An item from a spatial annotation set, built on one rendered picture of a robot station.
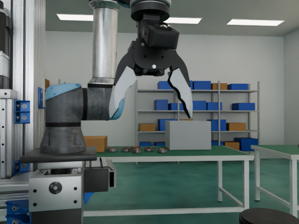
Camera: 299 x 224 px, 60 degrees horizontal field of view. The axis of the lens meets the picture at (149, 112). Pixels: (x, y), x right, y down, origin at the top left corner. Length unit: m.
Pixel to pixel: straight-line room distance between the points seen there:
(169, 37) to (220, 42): 7.02
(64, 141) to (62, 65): 6.21
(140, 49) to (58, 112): 0.50
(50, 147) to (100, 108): 0.21
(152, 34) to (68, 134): 0.58
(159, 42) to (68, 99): 0.55
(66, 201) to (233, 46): 7.00
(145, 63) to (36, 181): 0.47
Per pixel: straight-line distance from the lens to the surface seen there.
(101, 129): 6.77
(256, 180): 3.89
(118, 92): 0.44
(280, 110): 7.86
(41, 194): 0.78
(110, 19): 0.95
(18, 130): 1.10
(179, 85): 0.46
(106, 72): 0.92
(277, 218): 1.79
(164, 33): 0.38
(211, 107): 6.49
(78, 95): 0.90
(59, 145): 0.88
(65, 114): 0.89
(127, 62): 0.45
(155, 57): 0.46
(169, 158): 2.63
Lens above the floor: 1.16
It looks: 1 degrees up
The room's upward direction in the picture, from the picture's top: straight up
